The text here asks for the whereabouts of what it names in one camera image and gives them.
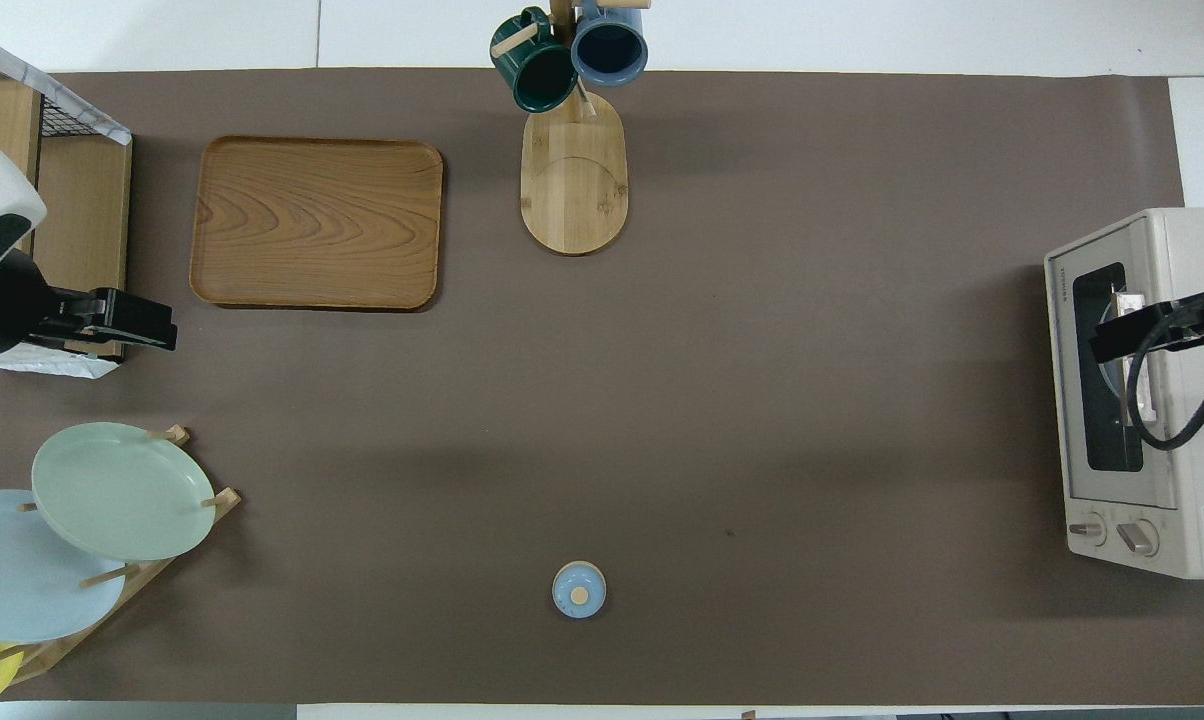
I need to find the brown table mat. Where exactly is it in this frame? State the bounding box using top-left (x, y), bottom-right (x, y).
top-left (0, 68), bottom-right (1204, 706)

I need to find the glass oven door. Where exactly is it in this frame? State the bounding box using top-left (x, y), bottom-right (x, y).
top-left (1044, 215), bottom-right (1179, 509)

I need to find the dark green mug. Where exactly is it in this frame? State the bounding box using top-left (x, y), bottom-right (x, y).
top-left (489, 7), bottom-right (580, 114)

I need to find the light green plate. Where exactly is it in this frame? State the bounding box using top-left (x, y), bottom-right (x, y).
top-left (31, 421), bottom-right (217, 562)

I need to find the beige toaster oven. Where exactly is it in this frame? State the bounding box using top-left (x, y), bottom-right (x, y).
top-left (1043, 207), bottom-right (1204, 581)

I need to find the wooden plate rack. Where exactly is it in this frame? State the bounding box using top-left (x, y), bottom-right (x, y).
top-left (2, 425), bottom-right (243, 686)

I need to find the light blue racked plate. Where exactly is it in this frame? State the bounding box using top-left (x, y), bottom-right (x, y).
top-left (0, 489), bottom-right (128, 645)

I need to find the blue mug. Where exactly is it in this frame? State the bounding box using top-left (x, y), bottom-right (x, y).
top-left (569, 0), bottom-right (650, 88)

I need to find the wooden serving tray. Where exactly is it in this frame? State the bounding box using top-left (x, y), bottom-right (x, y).
top-left (189, 135), bottom-right (445, 311)

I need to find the wooden mug tree stand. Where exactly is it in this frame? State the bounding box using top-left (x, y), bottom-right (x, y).
top-left (490, 0), bottom-right (653, 257)

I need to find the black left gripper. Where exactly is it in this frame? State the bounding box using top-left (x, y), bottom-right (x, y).
top-left (54, 288), bottom-right (178, 355)

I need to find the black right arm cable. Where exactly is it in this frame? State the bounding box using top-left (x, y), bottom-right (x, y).
top-left (1125, 318), bottom-right (1204, 451)

